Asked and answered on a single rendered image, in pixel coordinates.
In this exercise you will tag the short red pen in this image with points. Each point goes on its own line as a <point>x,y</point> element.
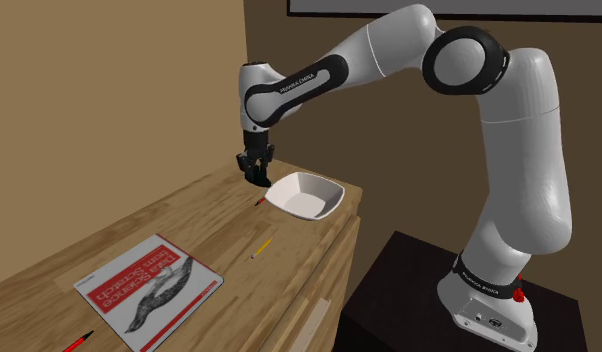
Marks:
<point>259,201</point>

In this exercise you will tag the black framed wall picture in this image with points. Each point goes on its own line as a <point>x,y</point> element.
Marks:
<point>476,7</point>

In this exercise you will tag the dark robot stand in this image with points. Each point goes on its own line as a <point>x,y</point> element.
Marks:
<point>398,292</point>

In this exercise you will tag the red pen with black tip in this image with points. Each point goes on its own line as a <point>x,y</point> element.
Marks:
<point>79,342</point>

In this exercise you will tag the yellow pencil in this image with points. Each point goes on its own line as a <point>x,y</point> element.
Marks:
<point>261,248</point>

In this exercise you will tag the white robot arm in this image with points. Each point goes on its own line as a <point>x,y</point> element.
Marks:
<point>520,161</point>

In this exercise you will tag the white square bowl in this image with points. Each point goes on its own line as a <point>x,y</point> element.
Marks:
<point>306,195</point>

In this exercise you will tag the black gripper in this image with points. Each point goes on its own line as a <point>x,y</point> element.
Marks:
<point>255,144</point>

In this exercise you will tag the red and white book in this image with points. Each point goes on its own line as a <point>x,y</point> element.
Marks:
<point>150,287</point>

